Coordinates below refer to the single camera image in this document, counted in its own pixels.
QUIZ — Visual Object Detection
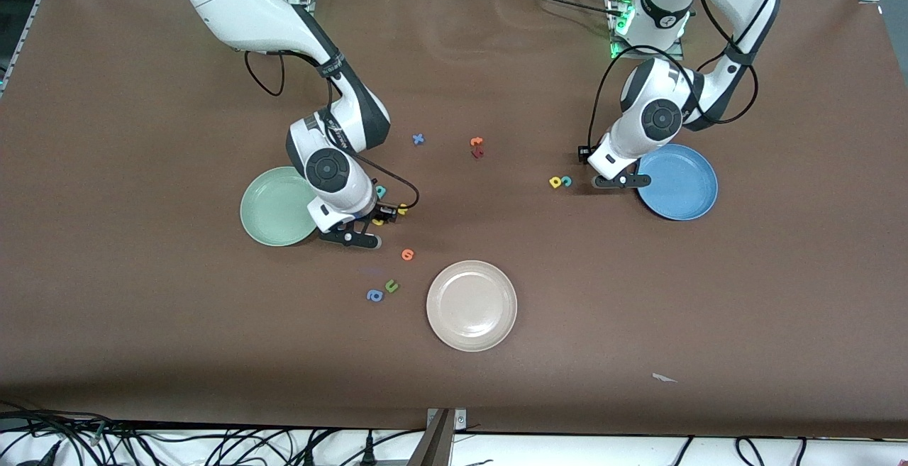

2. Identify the blue plate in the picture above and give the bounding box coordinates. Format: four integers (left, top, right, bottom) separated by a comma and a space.
636, 143, 719, 222

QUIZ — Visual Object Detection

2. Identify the green plate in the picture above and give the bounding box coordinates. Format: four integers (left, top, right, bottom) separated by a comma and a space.
240, 166, 320, 248

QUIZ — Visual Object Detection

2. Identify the beige plate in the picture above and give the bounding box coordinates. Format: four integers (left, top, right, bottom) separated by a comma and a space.
426, 260, 519, 353

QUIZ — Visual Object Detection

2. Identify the brown table cover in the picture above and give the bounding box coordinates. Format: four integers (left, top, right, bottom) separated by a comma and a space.
0, 0, 908, 440

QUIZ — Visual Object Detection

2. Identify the aluminium profile beam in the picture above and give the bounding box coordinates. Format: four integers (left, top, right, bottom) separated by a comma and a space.
406, 409, 455, 466

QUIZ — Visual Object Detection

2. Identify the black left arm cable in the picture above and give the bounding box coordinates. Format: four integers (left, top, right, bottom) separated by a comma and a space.
587, 0, 781, 162

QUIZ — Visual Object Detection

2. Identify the black cable on table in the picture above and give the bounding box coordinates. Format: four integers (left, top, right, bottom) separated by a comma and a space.
493, 0, 625, 18

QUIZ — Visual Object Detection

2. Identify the small metal bracket plate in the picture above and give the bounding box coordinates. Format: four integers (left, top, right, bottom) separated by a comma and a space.
426, 408, 467, 431

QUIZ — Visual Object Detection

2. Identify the black cable connector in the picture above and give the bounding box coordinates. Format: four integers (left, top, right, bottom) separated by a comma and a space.
18, 440, 63, 466

